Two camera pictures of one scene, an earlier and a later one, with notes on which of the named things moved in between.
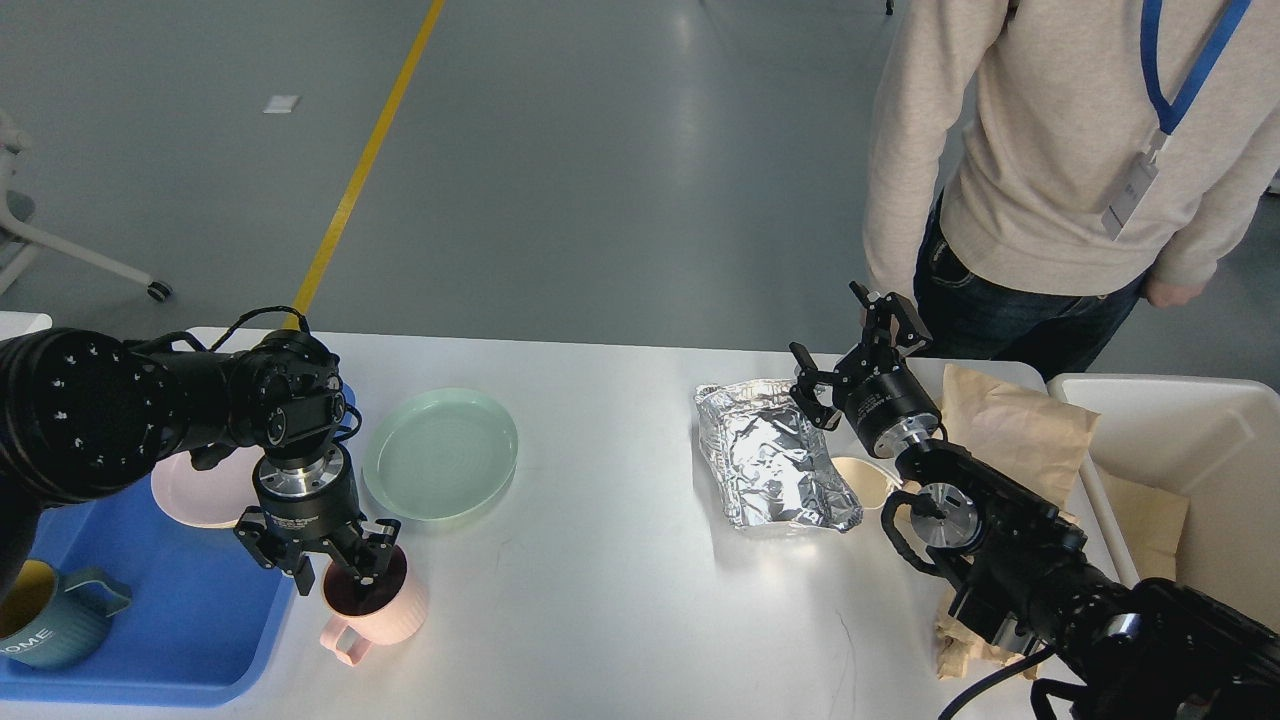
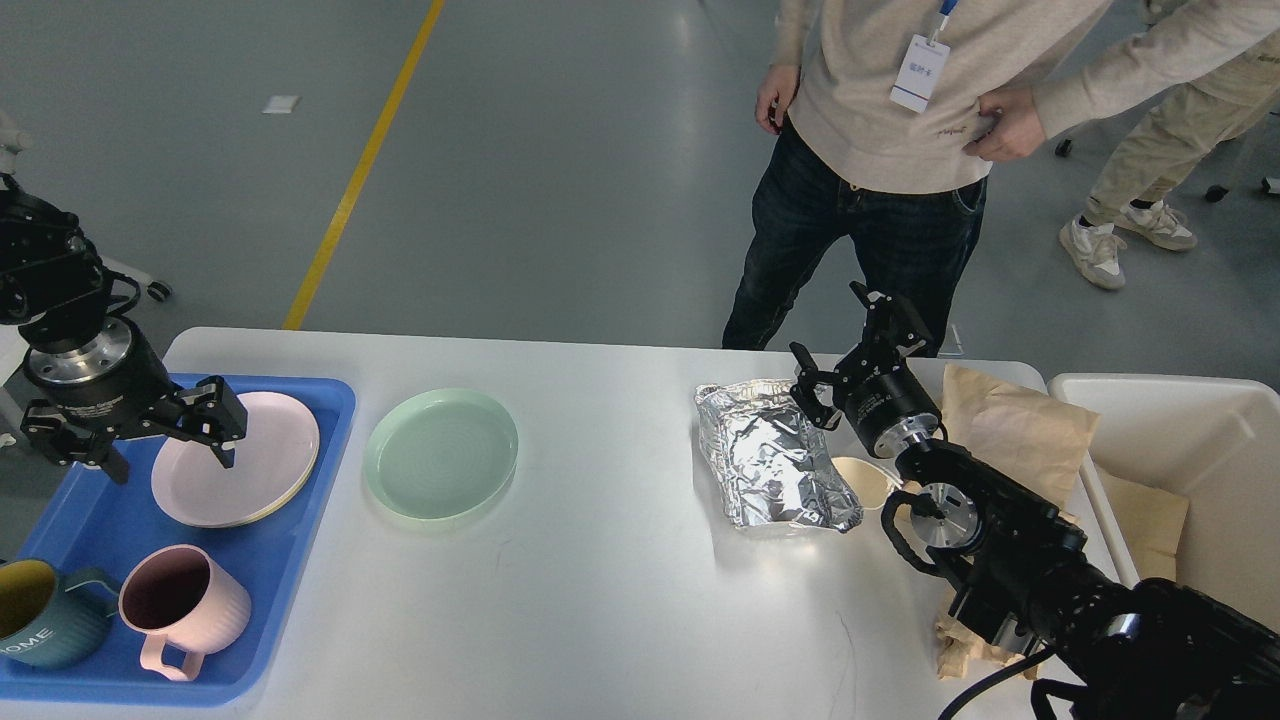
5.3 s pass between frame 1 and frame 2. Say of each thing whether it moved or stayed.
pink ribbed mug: moved
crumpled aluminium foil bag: stayed
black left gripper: moved
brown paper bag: stayed
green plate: stayed
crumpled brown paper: stayed
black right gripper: stayed
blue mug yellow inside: stayed
